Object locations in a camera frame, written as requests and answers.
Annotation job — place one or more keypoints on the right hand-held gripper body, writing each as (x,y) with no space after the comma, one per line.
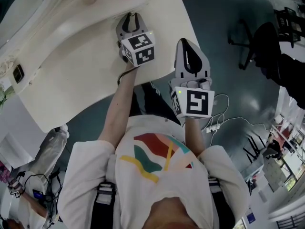
(196,101)

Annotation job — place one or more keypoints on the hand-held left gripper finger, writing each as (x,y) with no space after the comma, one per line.
(142,24)
(119,27)

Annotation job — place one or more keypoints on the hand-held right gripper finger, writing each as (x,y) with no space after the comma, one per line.
(179,63)
(205,68)

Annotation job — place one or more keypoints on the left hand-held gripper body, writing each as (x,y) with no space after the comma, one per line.
(140,49)

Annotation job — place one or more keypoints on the cream small drawer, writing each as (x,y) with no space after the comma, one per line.
(142,8)
(30,82)

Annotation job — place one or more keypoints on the cream dressing table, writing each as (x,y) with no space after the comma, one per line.
(78,63)

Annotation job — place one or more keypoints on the person's left forearm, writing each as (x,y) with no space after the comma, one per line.
(119,108)

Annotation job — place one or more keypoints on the person's right forearm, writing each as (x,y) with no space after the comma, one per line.
(194,135)

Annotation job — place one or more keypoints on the person's right hand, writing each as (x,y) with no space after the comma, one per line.
(195,83)

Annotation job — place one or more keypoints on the white power strip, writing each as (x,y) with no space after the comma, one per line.
(212,128)

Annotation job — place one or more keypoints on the black striped trousers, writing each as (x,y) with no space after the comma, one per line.
(155,104)

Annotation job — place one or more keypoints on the black office chair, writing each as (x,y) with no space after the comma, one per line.
(265,39)

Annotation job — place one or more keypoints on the black garment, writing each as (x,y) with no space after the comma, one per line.
(286,75)

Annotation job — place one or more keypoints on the black metal cart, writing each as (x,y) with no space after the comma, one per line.
(287,25)

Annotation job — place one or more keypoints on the white patterned shirt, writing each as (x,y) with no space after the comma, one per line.
(147,182)

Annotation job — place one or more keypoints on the small black box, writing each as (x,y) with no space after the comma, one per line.
(18,74)

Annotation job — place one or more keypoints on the white flowers in vase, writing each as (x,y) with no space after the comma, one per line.
(4,96)

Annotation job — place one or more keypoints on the blue screen device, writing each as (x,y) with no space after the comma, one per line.
(38,194)

